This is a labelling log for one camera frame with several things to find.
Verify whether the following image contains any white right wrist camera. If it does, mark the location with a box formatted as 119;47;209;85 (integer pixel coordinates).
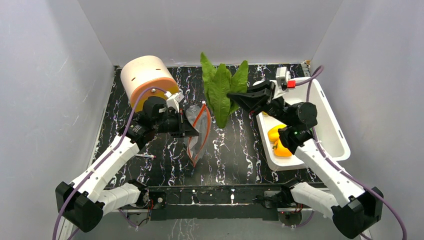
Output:
275;66;296;91

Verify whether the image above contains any small pen on table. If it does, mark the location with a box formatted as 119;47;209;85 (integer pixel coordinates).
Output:
135;154;156;159

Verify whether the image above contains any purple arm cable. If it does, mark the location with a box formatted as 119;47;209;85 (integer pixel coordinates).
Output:
51;86;170;240
294;65;408;240

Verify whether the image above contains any green leafy vegetable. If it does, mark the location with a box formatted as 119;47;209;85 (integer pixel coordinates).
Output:
200;52;249;129

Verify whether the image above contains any yellow bell pepper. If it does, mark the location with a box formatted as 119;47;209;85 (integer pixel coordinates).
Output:
267;124;286;143
272;139;293;158

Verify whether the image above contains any cream orange cylinder container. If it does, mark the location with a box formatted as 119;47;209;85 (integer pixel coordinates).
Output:
120;55;179;113

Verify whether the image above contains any white plastic bin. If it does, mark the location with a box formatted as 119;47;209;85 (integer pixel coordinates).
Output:
256;79;351;172

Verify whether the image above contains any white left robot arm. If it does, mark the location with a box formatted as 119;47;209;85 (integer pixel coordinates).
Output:
55;92;199;233

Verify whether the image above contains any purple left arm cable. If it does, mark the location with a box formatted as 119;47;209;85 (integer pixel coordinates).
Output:
51;86;170;240

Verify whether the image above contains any clear zip bag orange zipper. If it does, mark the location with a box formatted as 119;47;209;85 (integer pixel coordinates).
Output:
184;101;212;167

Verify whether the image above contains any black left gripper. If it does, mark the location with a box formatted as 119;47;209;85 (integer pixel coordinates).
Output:
153;109;199;139

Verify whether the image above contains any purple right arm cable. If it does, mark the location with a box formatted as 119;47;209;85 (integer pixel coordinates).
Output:
294;65;408;240

